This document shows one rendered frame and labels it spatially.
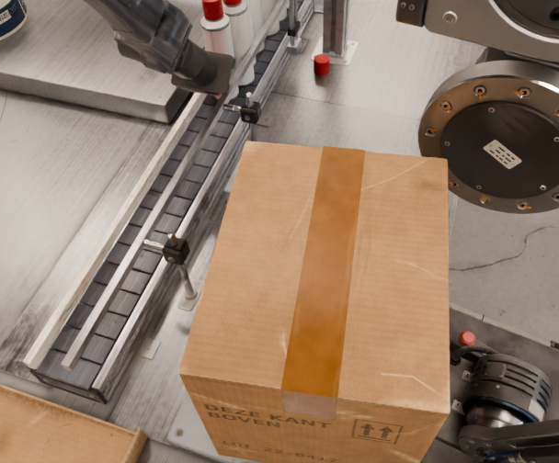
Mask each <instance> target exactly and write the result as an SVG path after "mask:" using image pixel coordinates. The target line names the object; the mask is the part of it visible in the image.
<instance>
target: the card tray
mask: <svg viewBox="0 0 559 463"><path fill-rule="evenodd" d="M147 438H148V436H147V435H146V434H145V432H144V431H143V429H142V428H140V427H139V428H138V430H137V432H133V431H131V430H128V429H126V428H123V427H120V426H117V425H115V424H113V423H108V422H105V421H102V420H99V419H98V418H95V417H92V416H89V415H86V414H84V413H81V412H77V411H74V410H71V409H69V408H66V407H63V406H61V405H58V404H56V403H53V402H50V401H45V400H43V399H41V398H38V397H35V396H32V395H29V394H27V393H25V392H22V391H19V390H14V389H12V388H9V387H7V386H4V385H1V384H0V463H136V462H137V460H138V458H139V456H140V454H141V452H142V450H143V447H144V445H145V443H146V441H147Z"/></svg>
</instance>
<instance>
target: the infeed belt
mask: <svg viewBox="0 0 559 463"><path fill-rule="evenodd" d="M289 25H290V15H289V10H287V18H286V19H285V20H284V21H283V22H281V23H279V33H278V34H277V35H276V36H273V37H269V38H266V39H265V40H264V43H265V49H264V51H263V52H261V53H260V54H258V55H256V60H257V63H256V65H255V67H254V75H255V81H254V82H253V83H252V84H251V85H249V86H246V87H238V89H239V96H238V97H237V98H236V99H235V100H233V101H231V102H228V104H229V105H235V106H239V107H241V106H242V105H243V104H244V102H245V94H246V93H251V94H252V95H253V93H254V91H255V90H256V88H257V85H258V83H259V81H260V80H261V78H262V76H263V74H264V72H265V71H266V70H267V68H268V65H269V64H270V62H271V60H272V58H273V56H274V54H275V53H276V51H277V49H278V47H279V45H280V44H281V42H282V40H283V38H284V36H285V35H286V33H287V29H288V27H289ZM217 102H218V101H217V100H216V99H215V98H214V97H213V96H211V95H209V94H208V95H207V96H206V98H205V100H204V101H203V103H202V104H201V106H200V108H199V110H198V111H197V113H196V115H195V117H194V118H193V119H192V120H191V122H190V123H189V125H188V127H187V130H185V132H184V134H183V135H182V137H181V138H180V140H179V142H178V143H177V145H176V147H175V149H174V150H173V151H172V153H171V154H170V156H169V157H168V159H167V161H166V162H165V164H164V166H163V168H162V169H161V171H160V173H159V175H158V176H157V177H156V179H155V180H154V182H153V183H152V185H151V187H150V188H149V190H148V191H147V193H146V195H145V196H144V198H143V200H142V202H141V203H140V205H139V207H138V208H137V209H136V210H135V212H134V214H133V215H132V217H131V219H130V221H129V222H128V224H127V226H126V227H125V229H124V230H123V232H122V234H121V235H120V237H119V239H118V240H117V242H116V243H115V245H114V246H113V248H112V249H111V251H110V253H109V254H108V256H107V258H106V260H105V262H104V263H103V264H102V266H101V267H100V268H99V270H98V272H97V274H96V275H95V277H94V279H93V282H91V283H90V285H89V287H88V288H87V290H86V292H85V294H84V295H83V297H82V298H81V299H80V301H79V302H80V303H78V304H77V306H76V307H75V309H74V311H73V313H72V314H71V316H70V318H69V319H68V321H67V322H66V325H68V326H66V325H64V327H63V328H62V330H61V332H60V333H59V335H58V336H57V338H56V340H55V341H54V343H53V345H52V346H51V348H52V349H55V350H52V349H50V350H49V352H48V353H47V355H46V356H45V357H44V359H43V360H42V362H41V363H40V366H39V367H38V369H37V371H36V373H38V374H41V375H43V376H46V377H49V378H53V379H56V380H59V381H61V382H64V383H67V384H70V385H73V386H76V387H78V388H81V389H83V390H89V389H90V388H92V385H93V383H94V382H95V380H96V378H97V375H98V373H99V372H100V370H101V368H102V367H103V365H104V364H105V362H106V360H107V358H108V356H109V354H110V352H111V350H112V348H113V346H114V345H115V343H116V342H117V340H118V338H119V337H120V334H121V332H122V330H123V328H124V327H125V325H126V323H127V321H128V319H129V318H130V317H131V314H132V312H133V310H134V309H135V307H136V305H137V303H138V301H139V300H140V298H141V296H142V294H143V292H144V291H145V289H146V287H147V285H148V283H149V282H150V280H151V278H152V276H153V274H154V272H155V270H156V268H157V267H158V265H159V264H160V262H161V260H162V258H163V253H162V251H159V250H155V249H152V248H148V247H145V246H144V248H143V250H142V252H141V254H140V255H139V257H138V259H137V261H136V262H135V264H134V266H133V267H132V269H131V272H130V273H129V274H128V276H127V278H126V279H125V281H124V283H123V284H122V286H121V288H120V290H119V292H118V294H117V295H116V297H115V299H114V300H113V301H112V303H111V305H110V307H109V308H108V311H107V312H106V314H105V316H104V318H103V319H102V321H101V323H100V324H99V326H98V327H97V329H96V331H95V333H94V335H93V336H92V338H91V340H90V341H89V343H88V345H87V347H86V349H85V351H84V352H83V354H82V355H81V357H80V358H79V360H78V362H77V364H76V365H75V367H74V369H73V371H71V370H68V369H65V368H64V367H63V366H62V365H61V363H62V361H63V359H64V358H65V356H66V354H67V353H68V351H69V349H70V348H71V346H72V344H73V343H74V340H75V339H76V337H77V335H78V334H79V333H80V331H81V330H82V328H83V326H84V325H85V323H86V321H87V319H88V317H89V316H90V314H91V312H92V311H93V309H94V308H95V306H96V305H97V302H98V301H99V299H100V297H101V296H102V294H103V292H104V291H105V289H106V287H107V286H108V283H109V282H110V280H111V279H112V278H113V276H114V274H115V273H116V271H117V269H118V268H119V266H120V264H121V262H122V260H123V259H124V257H125V255H126V254H127V253H128V251H129V250H130V248H131V246H132V244H133V242H134V241H135V239H136V237H137V236H138V234H139V232H140V231H141V229H142V227H143V225H144V223H145V222H146V221H147V219H148V218H149V216H150V214H151V213H152V211H153V209H154V207H155V205H156V203H157V202H158V200H159V198H160V197H161V196H162V194H163V193H164V191H165V189H166V187H167V185H168V184H169V182H170V180H171V179H172V177H173V175H174V174H175V172H176V170H177V169H178V167H179V166H180V164H181V162H182V161H183V159H184V157H185V156H186V154H187V152H188V150H189V148H190V147H191V145H192V143H193V142H194V141H195V139H196V138H197V136H198V134H199V133H200V130H201V129H202V127H203V125H204V124H205V122H206V120H207V119H208V117H209V115H210V113H211V112H212V110H213V109H214V107H215V105H216V104H217ZM240 117H241V115H240V113H235V112H231V111H226V110H224V111H223V113H222V114H221V116H220V118H219V119H218V121H217V123H216V125H215V126H214V128H213V130H212V131H211V134H210V136H209V137H208V139H207V140H206V141H205V143H204V145H203V147H202V148H201V150H200V153H199V154H198V156H197V158H196V159H195V161H194V163H193V165H192V166H191V167H190V169H189V170H188V173H187V175H186V176H185V178H184V180H183V181H182V183H181V185H180V187H179V188H178V190H177V192H176V194H175V195H174V197H173V198H172V200H171V202H170V204H169V205H168V207H167V209H166V210H165V213H164V215H163V216H162V218H161V219H160V221H159V222H158V224H157V226H156V227H155V229H154V232H153V233H152V235H151V237H150V238H149V240H153V241H157V242H160V243H165V242H166V241H167V237H166V236H167V234H168V233H169V232H173V233H174V234H176V233H177V230H178V228H179V227H180V225H181V223H182V221H183V219H184V218H185V217H186V215H187V213H188V210H189V209H190V207H191V205H192V203H193V201H194V200H195V198H196V196H197V195H198V193H199V191H200V189H201V187H202V185H203V183H204V182H205V180H206V178H207V176H208V174H209V172H210V171H211V169H212V167H213V165H214V164H215V162H216V160H217V158H218V156H219V154H220V153H221V151H222V148H223V146H224V145H225V143H226V142H227V140H228V138H229V136H230V135H231V133H232V131H233V129H234V127H235V125H236V123H237V121H238V119H239V118H240ZM94 282H95V283H94ZM81 303H83V304H81ZM69 326H70V327H69ZM92 389H93V388H92Z"/></svg>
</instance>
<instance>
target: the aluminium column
mask: <svg viewBox="0 0 559 463"><path fill-rule="evenodd" d="M348 11H349V0H324V13H323V54H326V55H328V56H334V57H339V58H342V56H343V54H344V52H345V49H346V47H347V41H348Z"/></svg>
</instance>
